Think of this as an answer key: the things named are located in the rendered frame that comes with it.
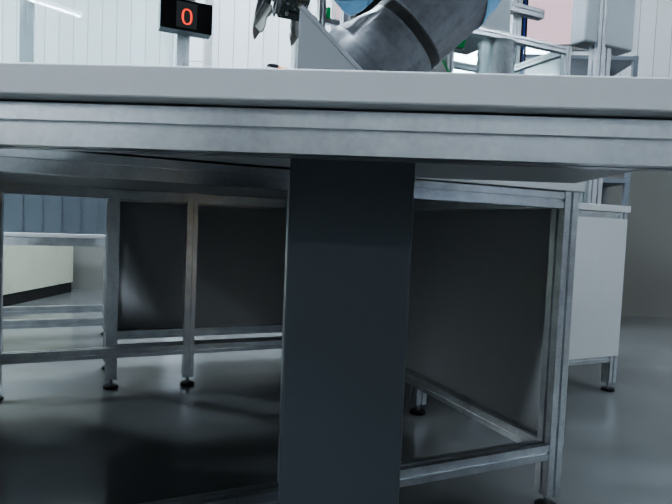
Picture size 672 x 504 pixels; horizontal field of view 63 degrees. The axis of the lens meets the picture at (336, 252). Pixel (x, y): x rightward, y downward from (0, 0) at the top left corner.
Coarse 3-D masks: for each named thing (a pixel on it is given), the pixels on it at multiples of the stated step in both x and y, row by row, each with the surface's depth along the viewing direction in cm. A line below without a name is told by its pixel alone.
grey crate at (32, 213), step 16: (16, 208) 270; (32, 208) 273; (48, 208) 276; (64, 208) 279; (80, 208) 281; (96, 208) 285; (16, 224) 271; (32, 224) 274; (48, 224) 277; (64, 224) 280; (80, 224) 282; (96, 224) 286
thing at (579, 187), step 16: (192, 160) 100; (0, 176) 173; (16, 176) 169; (32, 176) 166; (48, 176) 163; (64, 176) 160; (192, 192) 228; (208, 192) 222; (224, 192) 216; (240, 192) 211; (256, 192) 206; (272, 192) 201
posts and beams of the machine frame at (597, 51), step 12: (516, 0) 290; (600, 0) 241; (516, 12) 286; (528, 12) 288; (540, 12) 292; (600, 12) 241; (516, 24) 291; (600, 24) 241; (600, 36) 242; (600, 48) 242; (600, 60) 243; (588, 72) 246; (600, 72) 243; (588, 192) 245
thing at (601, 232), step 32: (608, 224) 245; (576, 256) 238; (608, 256) 246; (576, 288) 239; (608, 288) 248; (576, 320) 241; (608, 320) 249; (576, 352) 242; (608, 352) 250; (608, 384) 255
